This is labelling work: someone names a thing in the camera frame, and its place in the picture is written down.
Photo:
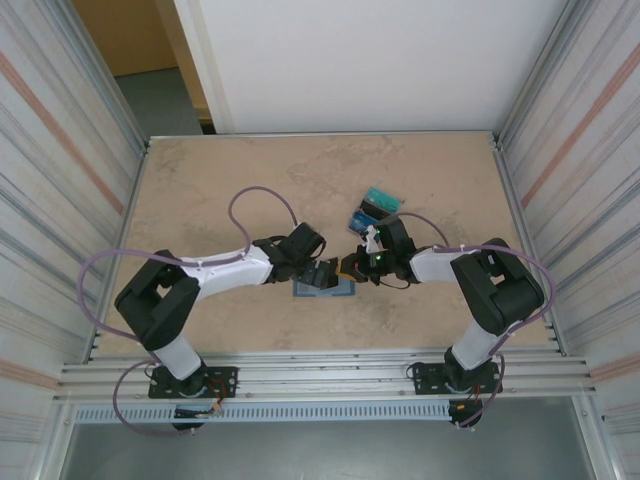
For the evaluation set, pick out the aluminium frame post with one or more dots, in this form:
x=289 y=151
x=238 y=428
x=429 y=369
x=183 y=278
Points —
x=537 y=75
x=112 y=75

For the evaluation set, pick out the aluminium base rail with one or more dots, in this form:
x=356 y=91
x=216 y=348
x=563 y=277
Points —
x=325 y=372

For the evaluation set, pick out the translucent corrugated side panel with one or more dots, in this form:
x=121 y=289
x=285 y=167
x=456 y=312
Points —
x=40 y=150
x=600 y=150

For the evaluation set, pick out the aluminium side rail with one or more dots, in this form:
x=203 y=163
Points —
x=132 y=200
x=515 y=200

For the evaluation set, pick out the dark credit card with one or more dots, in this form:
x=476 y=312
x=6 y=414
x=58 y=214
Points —
x=367 y=207

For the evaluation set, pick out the brown wooden door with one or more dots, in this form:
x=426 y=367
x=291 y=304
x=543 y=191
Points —
x=130 y=30

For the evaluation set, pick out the aluminium table edge rail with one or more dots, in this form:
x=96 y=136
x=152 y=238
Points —
x=325 y=134

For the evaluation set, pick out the teal card holder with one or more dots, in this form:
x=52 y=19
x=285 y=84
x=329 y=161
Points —
x=350 y=291

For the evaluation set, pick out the teal packet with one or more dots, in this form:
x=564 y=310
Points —
x=385 y=199

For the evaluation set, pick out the small black connector board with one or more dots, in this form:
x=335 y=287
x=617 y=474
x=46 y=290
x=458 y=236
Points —
x=462 y=407
x=200 y=413

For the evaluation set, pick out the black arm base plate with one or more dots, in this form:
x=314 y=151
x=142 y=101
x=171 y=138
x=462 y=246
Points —
x=222 y=382
x=427 y=382

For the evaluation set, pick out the white door frame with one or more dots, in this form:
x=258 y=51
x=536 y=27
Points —
x=200 y=50

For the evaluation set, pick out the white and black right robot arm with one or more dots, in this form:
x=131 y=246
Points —
x=500 y=290

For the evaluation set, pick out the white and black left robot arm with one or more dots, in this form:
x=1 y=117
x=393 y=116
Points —
x=225 y=270

